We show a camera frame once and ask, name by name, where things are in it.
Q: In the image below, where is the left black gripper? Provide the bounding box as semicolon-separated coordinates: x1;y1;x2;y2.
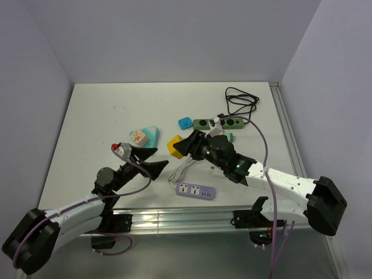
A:
112;145;168;192

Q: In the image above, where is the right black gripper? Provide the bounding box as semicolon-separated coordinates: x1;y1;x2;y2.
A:
173;128;227;170

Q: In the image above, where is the yellow cube socket adapter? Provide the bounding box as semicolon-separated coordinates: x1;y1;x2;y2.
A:
166;134;187;160

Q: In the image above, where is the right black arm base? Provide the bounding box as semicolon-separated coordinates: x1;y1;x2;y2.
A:
230;196;273;248

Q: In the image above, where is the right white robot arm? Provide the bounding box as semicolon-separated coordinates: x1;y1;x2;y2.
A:
173;130;348;236

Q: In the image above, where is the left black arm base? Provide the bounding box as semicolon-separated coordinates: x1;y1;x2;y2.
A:
91;213;133;250

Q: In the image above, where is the blue square plug adapter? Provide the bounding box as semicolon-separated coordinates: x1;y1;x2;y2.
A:
178;117;193;130

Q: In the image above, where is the mint green plug adapter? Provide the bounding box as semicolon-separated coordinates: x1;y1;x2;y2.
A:
224;133;236;142

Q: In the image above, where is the pink cube socket adapter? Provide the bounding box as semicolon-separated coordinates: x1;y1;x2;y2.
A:
130;129;149;147

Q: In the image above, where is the teal triangular power strip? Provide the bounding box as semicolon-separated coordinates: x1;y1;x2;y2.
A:
130;126;159;148

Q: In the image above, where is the green power strip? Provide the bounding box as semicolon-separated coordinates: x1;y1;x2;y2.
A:
192;118;245;131

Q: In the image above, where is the purple power strip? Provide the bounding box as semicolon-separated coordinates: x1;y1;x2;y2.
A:
176;182;216;201

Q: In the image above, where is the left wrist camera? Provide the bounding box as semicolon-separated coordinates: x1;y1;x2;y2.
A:
111;142;132;160

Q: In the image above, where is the white coiled power cable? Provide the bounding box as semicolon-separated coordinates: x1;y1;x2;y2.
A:
167;156;198;190

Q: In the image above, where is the aluminium front rail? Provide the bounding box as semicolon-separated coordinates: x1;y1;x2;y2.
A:
78;205;329;236

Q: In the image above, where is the black power cable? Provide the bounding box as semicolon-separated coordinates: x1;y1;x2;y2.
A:
216;87;260;124

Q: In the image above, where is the aluminium side rail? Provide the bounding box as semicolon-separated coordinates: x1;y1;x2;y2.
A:
269;82;307;178

